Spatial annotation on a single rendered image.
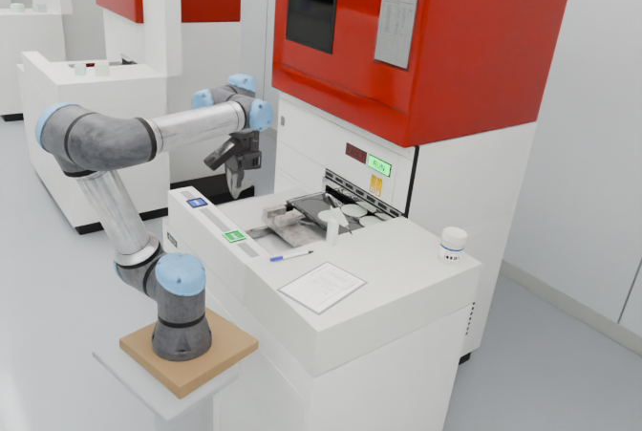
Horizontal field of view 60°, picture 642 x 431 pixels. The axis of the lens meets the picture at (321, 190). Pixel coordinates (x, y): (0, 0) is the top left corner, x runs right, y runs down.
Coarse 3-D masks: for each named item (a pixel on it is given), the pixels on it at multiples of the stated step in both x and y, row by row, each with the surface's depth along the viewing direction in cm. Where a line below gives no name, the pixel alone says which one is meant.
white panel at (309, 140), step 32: (288, 96) 237; (288, 128) 242; (320, 128) 223; (352, 128) 207; (288, 160) 247; (320, 160) 227; (352, 160) 211; (384, 160) 196; (416, 160) 186; (384, 192) 199
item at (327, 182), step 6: (324, 180) 225; (330, 180) 223; (324, 186) 226; (336, 186) 220; (342, 186) 218; (342, 192) 217; (348, 192) 214; (354, 198) 212; (360, 198) 210; (360, 204) 210; (366, 204) 207; (372, 204) 206; (372, 210) 205; (378, 210) 202; (378, 216) 202; (384, 216) 200; (390, 216) 198
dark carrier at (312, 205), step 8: (328, 192) 222; (336, 192) 223; (296, 200) 213; (304, 200) 214; (312, 200) 214; (320, 200) 215; (336, 200) 216; (344, 200) 217; (352, 200) 217; (304, 208) 207; (312, 208) 208; (320, 208) 208; (328, 208) 209; (312, 216) 202; (352, 216) 205; (360, 216) 205; (376, 216) 206; (352, 224) 199; (360, 224) 200; (344, 232) 193
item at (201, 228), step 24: (168, 192) 197; (192, 192) 198; (168, 216) 201; (192, 216) 183; (216, 216) 183; (192, 240) 187; (216, 240) 171; (216, 264) 175; (240, 264) 161; (240, 288) 164
